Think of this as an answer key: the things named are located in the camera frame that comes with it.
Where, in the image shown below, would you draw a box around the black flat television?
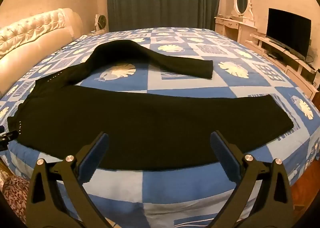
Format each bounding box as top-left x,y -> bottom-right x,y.
265,8 -> 312,60

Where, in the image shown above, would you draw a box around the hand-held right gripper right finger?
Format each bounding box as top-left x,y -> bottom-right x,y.
210,131 -> 297,228

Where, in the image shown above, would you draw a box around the small white fan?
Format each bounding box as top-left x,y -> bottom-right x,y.
94,14 -> 108,33

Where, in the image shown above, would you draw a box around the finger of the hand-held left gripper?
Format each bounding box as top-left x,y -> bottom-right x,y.
0,130 -> 18,142

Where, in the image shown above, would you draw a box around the leopard print rug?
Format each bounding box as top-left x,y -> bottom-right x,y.
0,170 -> 30,223

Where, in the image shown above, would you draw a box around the blue patterned bedspread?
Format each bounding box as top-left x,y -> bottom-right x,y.
0,27 -> 320,228

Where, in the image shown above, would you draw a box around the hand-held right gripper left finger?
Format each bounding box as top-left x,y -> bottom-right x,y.
25,131 -> 110,228

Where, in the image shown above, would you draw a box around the black pants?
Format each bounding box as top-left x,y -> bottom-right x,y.
7,40 -> 294,171

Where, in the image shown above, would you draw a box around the white dressing table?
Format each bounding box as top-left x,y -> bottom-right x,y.
214,15 -> 255,43

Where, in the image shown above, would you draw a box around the cream tufted headboard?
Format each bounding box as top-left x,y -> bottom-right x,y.
0,8 -> 84,96

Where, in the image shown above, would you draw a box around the white television stand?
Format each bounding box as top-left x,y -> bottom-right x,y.
245,33 -> 320,101

